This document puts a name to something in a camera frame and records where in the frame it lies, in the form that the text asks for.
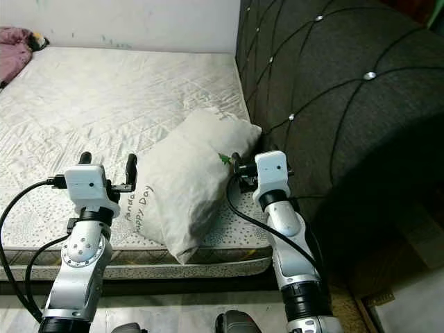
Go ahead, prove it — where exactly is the white pillow with lettering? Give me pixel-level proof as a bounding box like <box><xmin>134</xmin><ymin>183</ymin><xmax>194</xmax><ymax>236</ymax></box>
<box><xmin>132</xmin><ymin>108</ymin><xmax>263</xmax><ymax>264</ymax></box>

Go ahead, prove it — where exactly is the white quilted mattress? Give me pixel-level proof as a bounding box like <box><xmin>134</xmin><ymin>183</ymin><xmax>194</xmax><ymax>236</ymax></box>
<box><xmin>0</xmin><ymin>47</ymin><xmax>275</xmax><ymax>268</ymax></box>

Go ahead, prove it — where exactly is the purple cartoon mouse quilt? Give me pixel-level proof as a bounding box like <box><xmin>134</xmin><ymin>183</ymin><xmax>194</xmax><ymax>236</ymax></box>
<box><xmin>0</xmin><ymin>26</ymin><xmax>49</xmax><ymax>87</ymax></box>

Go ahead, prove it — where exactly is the grey bed base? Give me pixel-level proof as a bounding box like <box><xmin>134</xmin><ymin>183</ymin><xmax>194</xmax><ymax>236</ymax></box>
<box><xmin>0</xmin><ymin>260</ymin><xmax>275</xmax><ymax>282</ymax></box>

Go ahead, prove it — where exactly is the black tufted headboard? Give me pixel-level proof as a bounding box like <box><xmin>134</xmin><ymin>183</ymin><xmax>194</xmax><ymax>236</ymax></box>
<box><xmin>236</xmin><ymin>0</ymin><xmax>444</xmax><ymax>278</ymax></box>

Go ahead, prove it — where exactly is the grey robot right leg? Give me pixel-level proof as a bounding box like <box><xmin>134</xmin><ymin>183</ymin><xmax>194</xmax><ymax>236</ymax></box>
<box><xmin>215</xmin><ymin>311</ymin><xmax>264</xmax><ymax>333</ymax></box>

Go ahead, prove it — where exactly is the brown floor mat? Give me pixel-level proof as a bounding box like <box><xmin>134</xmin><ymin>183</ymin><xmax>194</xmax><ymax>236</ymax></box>
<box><xmin>323</xmin><ymin>274</ymin><xmax>400</xmax><ymax>333</ymax></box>

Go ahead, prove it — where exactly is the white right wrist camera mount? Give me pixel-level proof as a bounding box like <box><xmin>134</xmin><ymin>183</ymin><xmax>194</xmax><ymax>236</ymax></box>
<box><xmin>253</xmin><ymin>151</ymin><xmax>292</xmax><ymax>203</ymax></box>

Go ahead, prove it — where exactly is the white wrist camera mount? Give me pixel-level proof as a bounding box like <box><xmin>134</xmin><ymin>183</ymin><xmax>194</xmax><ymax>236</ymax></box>
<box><xmin>65</xmin><ymin>165</ymin><xmax>120</xmax><ymax>219</ymax></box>
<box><xmin>253</xmin><ymin>151</ymin><xmax>292</xmax><ymax>203</ymax></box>

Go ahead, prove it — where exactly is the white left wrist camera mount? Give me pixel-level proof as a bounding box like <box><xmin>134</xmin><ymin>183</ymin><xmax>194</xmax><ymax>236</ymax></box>
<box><xmin>65</xmin><ymin>165</ymin><xmax>120</xmax><ymax>219</ymax></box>

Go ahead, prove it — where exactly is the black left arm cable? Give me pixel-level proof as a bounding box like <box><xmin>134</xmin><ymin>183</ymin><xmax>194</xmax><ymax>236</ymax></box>
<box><xmin>0</xmin><ymin>178</ymin><xmax>70</xmax><ymax>323</ymax></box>

